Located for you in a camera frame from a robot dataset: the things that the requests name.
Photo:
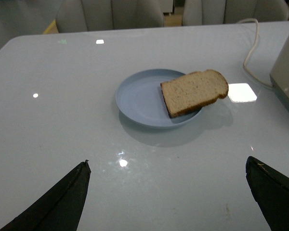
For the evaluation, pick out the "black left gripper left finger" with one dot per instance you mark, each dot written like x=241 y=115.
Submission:
x=60 y=208

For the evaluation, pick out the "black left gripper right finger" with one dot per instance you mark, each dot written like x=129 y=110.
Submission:
x=270 y=190

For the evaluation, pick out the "slice of bread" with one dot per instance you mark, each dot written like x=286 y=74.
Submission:
x=192 y=91

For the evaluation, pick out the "light blue plate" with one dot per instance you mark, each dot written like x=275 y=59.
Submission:
x=139 y=98

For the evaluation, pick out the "left grey upholstered chair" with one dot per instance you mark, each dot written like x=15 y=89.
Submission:
x=100 y=15

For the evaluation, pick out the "grey upholstered chair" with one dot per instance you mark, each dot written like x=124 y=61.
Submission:
x=215 y=12
x=100 y=15

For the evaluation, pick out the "right grey upholstered chair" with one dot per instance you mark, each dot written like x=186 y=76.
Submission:
x=215 y=12

